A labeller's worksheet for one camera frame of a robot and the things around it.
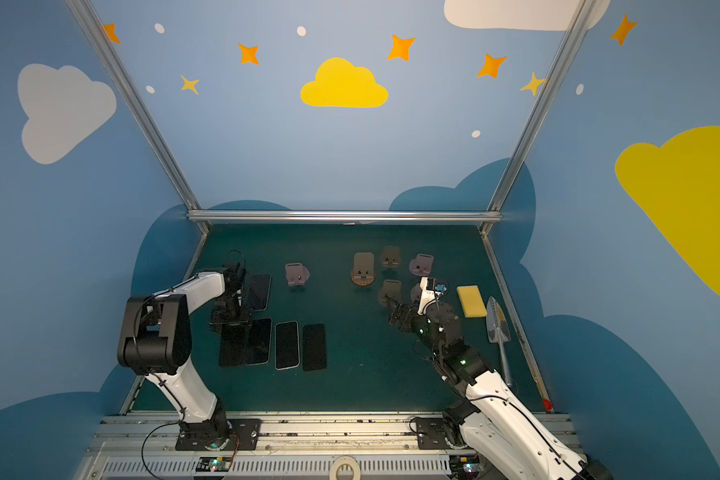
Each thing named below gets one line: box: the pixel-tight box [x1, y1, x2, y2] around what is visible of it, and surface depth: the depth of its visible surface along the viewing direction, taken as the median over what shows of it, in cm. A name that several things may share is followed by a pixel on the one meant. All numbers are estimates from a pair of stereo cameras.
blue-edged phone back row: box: [245, 318, 272, 365], surface depth 93 cm
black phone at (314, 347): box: [302, 323, 327, 371], surface depth 90 cm
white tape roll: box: [329, 455, 361, 480], surface depth 72 cm
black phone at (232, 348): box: [219, 324, 247, 367], surface depth 88 cm
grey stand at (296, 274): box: [285, 262, 310, 286], surface depth 106 cm
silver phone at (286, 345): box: [274, 320, 301, 370], surface depth 91 cm
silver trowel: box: [486, 296, 513, 388], surface depth 95 cm
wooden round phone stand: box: [351, 252, 375, 287], surface depth 104 cm
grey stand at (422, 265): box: [409, 253, 434, 277], surface depth 106 cm
